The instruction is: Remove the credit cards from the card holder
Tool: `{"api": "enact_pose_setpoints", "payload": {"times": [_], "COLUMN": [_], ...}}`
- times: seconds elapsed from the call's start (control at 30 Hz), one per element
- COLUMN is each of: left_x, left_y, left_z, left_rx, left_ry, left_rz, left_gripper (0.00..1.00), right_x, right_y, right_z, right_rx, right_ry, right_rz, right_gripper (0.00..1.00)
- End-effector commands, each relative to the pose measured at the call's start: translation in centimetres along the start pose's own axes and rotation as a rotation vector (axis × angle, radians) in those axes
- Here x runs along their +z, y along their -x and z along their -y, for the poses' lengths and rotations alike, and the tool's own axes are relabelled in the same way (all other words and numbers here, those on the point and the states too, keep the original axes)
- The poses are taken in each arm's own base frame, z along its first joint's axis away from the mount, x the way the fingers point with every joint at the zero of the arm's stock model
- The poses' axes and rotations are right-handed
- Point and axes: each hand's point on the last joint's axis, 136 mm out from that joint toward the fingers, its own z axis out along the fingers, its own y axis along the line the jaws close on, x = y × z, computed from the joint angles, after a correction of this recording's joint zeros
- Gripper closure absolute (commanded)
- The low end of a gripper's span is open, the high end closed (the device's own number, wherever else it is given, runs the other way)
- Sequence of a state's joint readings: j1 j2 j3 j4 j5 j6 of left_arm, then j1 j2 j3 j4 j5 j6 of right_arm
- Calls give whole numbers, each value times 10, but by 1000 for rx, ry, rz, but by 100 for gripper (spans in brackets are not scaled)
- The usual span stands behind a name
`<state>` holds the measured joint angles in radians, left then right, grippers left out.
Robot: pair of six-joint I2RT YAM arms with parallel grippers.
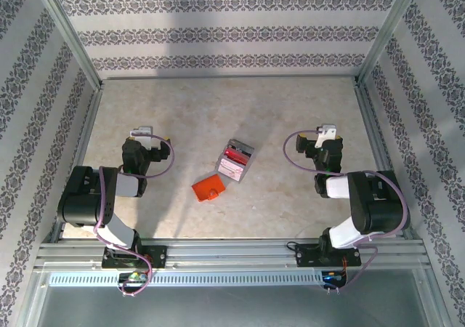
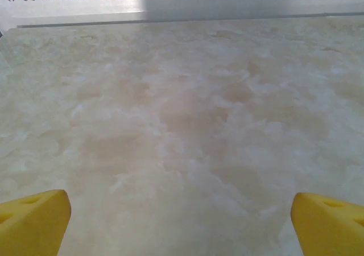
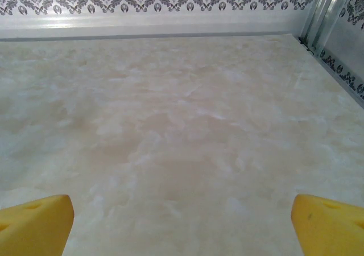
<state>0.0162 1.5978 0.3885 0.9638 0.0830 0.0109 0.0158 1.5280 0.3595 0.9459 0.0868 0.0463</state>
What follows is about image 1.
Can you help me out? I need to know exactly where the aluminium back frame rail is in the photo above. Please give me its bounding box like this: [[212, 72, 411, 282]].
[[100, 73, 359, 81]]

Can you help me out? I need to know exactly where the clear acrylic card stand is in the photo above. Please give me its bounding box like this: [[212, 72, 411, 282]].
[[214, 138, 257, 185]]

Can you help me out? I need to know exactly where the grey sheet metal panel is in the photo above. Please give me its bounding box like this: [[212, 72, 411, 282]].
[[21, 268, 446, 327]]

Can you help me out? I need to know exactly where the white pink card mountain print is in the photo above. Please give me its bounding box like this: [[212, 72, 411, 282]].
[[217, 165, 244, 184]]

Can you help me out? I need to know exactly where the aluminium corner post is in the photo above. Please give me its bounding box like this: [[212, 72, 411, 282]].
[[355, 0, 426, 88], [28, 0, 105, 92]]

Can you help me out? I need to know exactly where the red card with number line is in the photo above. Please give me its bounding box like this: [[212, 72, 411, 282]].
[[224, 147, 252, 165]]

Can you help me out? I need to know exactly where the black card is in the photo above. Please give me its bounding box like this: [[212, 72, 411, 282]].
[[229, 138, 256, 154]]

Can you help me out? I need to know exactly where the slotted grey cable duct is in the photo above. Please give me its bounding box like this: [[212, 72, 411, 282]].
[[49, 271, 328, 288]]

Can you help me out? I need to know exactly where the metal bracket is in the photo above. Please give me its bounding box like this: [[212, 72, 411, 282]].
[[314, 124, 338, 149]]

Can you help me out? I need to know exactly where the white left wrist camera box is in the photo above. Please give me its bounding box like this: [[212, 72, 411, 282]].
[[129, 126, 154, 150]]

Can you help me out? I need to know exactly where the orange card holder wallet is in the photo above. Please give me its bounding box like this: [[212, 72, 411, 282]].
[[191, 173, 226, 204]]

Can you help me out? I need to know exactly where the small circuit board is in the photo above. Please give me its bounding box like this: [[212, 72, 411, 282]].
[[322, 270, 348, 283], [118, 271, 150, 283]]

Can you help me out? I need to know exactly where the aluminium front frame rail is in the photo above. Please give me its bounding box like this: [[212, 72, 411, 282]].
[[34, 238, 432, 270]]

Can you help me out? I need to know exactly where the aluminium side frame rail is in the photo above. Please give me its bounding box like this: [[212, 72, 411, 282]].
[[355, 81, 415, 241], [50, 81, 105, 243]]

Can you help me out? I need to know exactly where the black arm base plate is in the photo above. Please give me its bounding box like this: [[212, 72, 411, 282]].
[[296, 243, 363, 269], [101, 245, 168, 270]]

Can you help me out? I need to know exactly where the white VIP card plum blossom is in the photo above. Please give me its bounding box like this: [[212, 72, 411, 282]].
[[219, 156, 248, 171]]

